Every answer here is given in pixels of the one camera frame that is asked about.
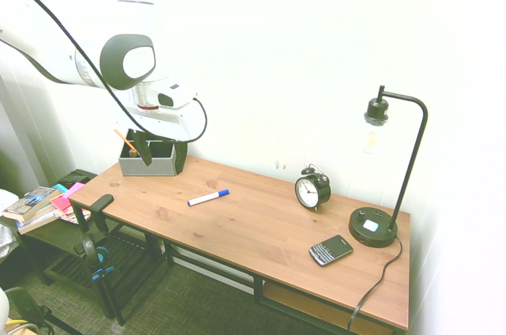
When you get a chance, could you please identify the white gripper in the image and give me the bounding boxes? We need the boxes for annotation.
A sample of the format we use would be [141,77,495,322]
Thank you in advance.
[113,98,209,175]

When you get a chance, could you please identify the white marker blue cap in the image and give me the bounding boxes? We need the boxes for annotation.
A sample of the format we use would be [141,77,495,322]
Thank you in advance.
[187,189,231,207]

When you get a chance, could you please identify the grey fabric holder box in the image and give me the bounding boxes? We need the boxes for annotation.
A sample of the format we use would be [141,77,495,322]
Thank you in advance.
[118,129,178,177]

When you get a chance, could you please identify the orange pencil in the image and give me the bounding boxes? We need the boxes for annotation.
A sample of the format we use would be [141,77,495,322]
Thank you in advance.
[114,128,138,152]

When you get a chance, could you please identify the black headphone hanger clamp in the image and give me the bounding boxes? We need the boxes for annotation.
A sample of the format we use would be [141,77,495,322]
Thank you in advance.
[81,194,115,249]

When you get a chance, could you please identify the black pouch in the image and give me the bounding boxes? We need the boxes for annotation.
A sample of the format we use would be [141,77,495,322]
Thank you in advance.
[57,168,98,190]

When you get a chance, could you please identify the pink notepad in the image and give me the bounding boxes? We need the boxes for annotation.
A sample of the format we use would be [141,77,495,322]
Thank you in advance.
[49,181,86,212]

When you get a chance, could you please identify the patterned red striped book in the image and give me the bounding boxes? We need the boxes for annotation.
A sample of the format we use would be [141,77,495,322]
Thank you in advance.
[53,204,92,225]

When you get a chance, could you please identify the black blue headphones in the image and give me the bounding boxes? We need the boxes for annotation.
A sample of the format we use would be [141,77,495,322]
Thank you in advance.
[77,231,116,283]

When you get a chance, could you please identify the black side table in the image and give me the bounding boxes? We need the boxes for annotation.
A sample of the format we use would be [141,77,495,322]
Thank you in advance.
[19,168,167,326]

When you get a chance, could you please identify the paperback book photo cover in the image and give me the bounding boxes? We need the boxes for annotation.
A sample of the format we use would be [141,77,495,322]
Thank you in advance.
[2,186,62,217]

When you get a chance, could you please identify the thick book pale pages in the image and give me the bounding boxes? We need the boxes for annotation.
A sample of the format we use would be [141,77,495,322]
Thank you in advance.
[15,208,60,235]

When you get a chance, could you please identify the black alarm clock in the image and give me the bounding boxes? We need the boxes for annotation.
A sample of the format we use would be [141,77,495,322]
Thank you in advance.
[294,164,331,213]

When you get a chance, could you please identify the silver crinkled bag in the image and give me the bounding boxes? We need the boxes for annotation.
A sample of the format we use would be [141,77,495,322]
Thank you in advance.
[0,188,21,265]

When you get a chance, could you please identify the black keypad phone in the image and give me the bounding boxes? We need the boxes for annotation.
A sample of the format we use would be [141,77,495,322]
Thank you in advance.
[308,234,354,267]

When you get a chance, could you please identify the dark green bag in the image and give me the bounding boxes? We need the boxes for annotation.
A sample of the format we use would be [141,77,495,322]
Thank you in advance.
[6,286,55,335]

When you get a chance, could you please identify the wooden desk shelf board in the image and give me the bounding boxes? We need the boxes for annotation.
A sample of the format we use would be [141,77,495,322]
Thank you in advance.
[262,283,396,335]

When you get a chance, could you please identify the black desk lamp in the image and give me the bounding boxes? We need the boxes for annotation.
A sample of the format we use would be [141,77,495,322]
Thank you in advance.
[348,85,429,249]

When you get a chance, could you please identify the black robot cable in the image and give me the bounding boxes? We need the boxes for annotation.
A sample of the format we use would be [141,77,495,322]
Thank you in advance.
[0,0,209,144]

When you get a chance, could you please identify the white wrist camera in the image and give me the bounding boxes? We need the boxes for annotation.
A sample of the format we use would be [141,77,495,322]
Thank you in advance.
[157,81,198,111]

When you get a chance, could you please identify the wooden desk black frame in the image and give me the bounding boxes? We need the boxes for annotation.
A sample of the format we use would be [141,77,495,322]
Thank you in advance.
[67,155,412,335]

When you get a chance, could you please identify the black lamp power cable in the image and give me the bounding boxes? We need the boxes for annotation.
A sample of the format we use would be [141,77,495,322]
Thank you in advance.
[346,236,403,331]

